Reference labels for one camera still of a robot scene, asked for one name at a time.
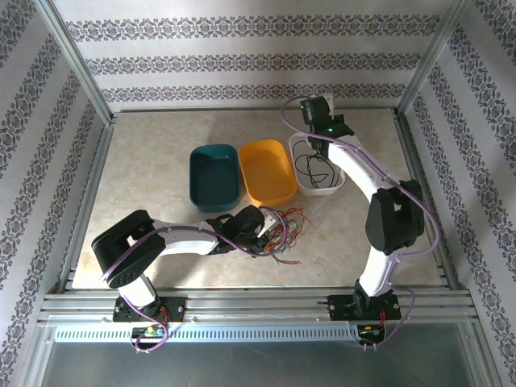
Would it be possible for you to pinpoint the black wire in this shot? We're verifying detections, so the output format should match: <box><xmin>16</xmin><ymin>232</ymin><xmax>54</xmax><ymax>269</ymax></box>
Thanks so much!
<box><xmin>306</xmin><ymin>155</ymin><xmax>343</xmax><ymax>190</ymax></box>
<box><xmin>293</xmin><ymin>139</ymin><xmax>323</xmax><ymax>178</ymax></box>

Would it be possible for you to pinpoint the green wire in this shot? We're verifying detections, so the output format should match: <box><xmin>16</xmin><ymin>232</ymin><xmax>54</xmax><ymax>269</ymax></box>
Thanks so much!
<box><xmin>269</xmin><ymin>219</ymin><xmax>299</xmax><ymax>247</ymax></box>
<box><xmin>273</xmin><ymin>223</ymin><xmax>302</xmax><ymax>249</ymax></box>
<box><xmin>265</xmin><ymin>233</ymin><xmax>298</xmax><ymax>257</ymax></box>
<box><xmin>281</xmin><ymin>217</ymin><xmax>307</xmax><ymax>243</ymax></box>

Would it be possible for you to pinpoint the white plastic bin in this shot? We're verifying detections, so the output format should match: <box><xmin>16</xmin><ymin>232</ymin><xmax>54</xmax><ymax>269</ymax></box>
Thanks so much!
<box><xmin>288</xmin><ymin>132</ymin><xmax>347</xmax><ymax>198</ymax></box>

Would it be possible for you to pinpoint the orange plastic bin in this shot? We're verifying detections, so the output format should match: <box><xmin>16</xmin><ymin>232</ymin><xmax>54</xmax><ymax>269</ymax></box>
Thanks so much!
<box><xmin>237</xmin><ymin>139</ymin><xmax>299</xmax><ymax>207</ymax></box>

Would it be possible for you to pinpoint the teal plastic bin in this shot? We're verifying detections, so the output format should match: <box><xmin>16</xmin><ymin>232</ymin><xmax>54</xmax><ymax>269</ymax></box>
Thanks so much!
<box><xmin>188</xmin><ymin>144</ymin><xmax>243</xmax><ymax>214</ymax></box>

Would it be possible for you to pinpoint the small wiring connector block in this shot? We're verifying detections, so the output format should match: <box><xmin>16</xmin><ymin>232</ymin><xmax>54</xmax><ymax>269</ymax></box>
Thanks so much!
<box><xmin>131</xmin><ymin>326</ymin><xmax>167</xmax><ymax>339</ymax></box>
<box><xmin>357</xmin><ymin>325</ymin><xmax>386</xmax><ymax>339</ymax></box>

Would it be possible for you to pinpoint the grey metal panel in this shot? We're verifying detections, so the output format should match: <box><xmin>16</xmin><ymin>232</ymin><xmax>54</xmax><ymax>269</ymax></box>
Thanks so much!
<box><xmin>38</xmin><ymin>322</ymin><xmax>499</xmax><ymax>387</ymax></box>

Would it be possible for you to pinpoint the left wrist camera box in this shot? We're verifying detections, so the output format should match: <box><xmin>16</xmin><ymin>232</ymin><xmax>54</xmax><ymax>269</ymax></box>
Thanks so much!
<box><xmin>259</xmin><ymin>206</ymin><xmax>280</xmax><ymax>238</ymax></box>

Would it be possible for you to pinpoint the bundle of coloured wires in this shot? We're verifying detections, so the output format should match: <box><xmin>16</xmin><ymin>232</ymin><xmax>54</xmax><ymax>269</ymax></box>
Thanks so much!
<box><xmin>265</xmin><ymin>225</ymin><xmax>298</xmax><ymax>253</ymax></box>

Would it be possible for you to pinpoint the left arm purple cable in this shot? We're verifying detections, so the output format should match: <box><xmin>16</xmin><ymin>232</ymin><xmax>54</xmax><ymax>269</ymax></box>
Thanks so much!
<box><xmin>99</xmin><ymin>205</ymin><xmax>289</xmax><ymax>356</ymax></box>

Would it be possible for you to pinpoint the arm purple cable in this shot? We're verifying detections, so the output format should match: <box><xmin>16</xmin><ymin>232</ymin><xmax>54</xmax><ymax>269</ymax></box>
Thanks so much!
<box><xmin>281</xmin><ymin>96</ymin><xmax>441</xmax><ymax>352</ymax></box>
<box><xmin>99</xmin><ymin>205</ymin><xmax>289</xmax><ymax>356</ymax></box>

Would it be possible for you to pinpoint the aluminium front rail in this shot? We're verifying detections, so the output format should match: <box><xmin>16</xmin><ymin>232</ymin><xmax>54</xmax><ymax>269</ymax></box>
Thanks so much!
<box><xmin>38</xmin><ymin>286</ymin><xmax>481</xmax><ymax>326</ymax></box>

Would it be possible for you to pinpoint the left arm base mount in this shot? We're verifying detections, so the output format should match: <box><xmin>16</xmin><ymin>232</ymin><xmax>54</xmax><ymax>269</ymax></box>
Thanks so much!
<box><xmin>112</xmin><ymin>296</ymin><xmax>189</xmax><ymax>323</ymax></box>

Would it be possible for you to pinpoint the white slotted cable duct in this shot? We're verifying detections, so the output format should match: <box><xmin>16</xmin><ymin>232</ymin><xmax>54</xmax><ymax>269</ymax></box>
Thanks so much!
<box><xmin>53</xmin><ymin>324</ymin><xmax>364</xmax><ymax>344</ymax></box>

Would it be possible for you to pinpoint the aluminium side rail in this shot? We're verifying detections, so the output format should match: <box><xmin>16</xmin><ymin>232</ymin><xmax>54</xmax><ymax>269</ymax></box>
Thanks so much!
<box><xmin>393</xmin><ymin>108</ymin><xmax>460</xmax><ymax>292</ymax></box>
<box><xmin>56</xmin><ymin>114</ymin><xmax>118</xmax><ymax>292</ymax></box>

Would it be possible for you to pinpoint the aluminium back rail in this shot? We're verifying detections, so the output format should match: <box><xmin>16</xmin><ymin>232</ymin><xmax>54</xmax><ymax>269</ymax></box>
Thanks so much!
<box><xmin>112</xmin><ymin>106</ymin><xmax>398</xmax><ymax>114</ymax></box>

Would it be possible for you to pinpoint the aluminium frame post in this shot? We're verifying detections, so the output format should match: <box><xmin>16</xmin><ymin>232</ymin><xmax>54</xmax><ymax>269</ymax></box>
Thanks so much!
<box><xmin>396</xmin><ymin>0</ymin><xmax>472</xmax><ymax>119</ymax></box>
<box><xmin>42</xmin><ymin>0</ymin><xmax>114</xmax><ymax>127</ymax></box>

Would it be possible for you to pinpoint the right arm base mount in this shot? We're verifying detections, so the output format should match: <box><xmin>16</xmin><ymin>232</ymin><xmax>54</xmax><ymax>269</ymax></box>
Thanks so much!
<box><xmin>318</xmin><ymin>293</ymin><xmax>403</xmax><ymax>323</ymax></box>

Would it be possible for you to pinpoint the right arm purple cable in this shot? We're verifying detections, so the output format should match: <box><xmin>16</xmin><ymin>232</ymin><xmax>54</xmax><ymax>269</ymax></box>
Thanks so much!
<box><xmin>281</xmin><ymin>96</ymin><xmax>441</xmax><ymax>352</ymax></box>

